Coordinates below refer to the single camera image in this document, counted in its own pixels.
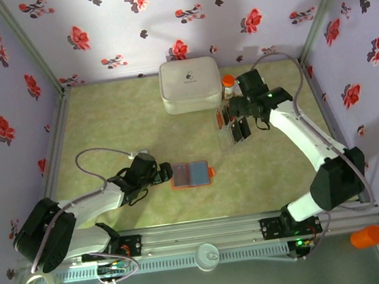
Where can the black credit card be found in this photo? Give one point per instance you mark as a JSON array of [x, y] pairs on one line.
[[245, 128], [226, 115], [236, 133]]

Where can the orange card holder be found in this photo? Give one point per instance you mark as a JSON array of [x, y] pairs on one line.
[[199, 173]]

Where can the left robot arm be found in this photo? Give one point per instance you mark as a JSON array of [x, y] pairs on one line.
[[93, 202]]

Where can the orange-capped pill bottle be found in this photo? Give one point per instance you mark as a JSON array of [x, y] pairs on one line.
[[228, 86]]

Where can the white zip case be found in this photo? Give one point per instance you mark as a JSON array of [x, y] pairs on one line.
[[190, 85]]

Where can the orange plastic cup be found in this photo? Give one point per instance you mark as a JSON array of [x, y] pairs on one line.
[[368, 236]]

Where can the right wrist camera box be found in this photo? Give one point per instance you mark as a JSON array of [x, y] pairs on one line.
[[251, 81]]

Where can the aluminium side rail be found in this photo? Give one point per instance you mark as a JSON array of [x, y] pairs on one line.
[[60, 122], [318, 100]]

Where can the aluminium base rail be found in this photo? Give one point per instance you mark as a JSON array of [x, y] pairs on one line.
[[200, 235]]

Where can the aluminium corner post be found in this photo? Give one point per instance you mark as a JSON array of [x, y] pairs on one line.
[[27, 44], [321, 10]]

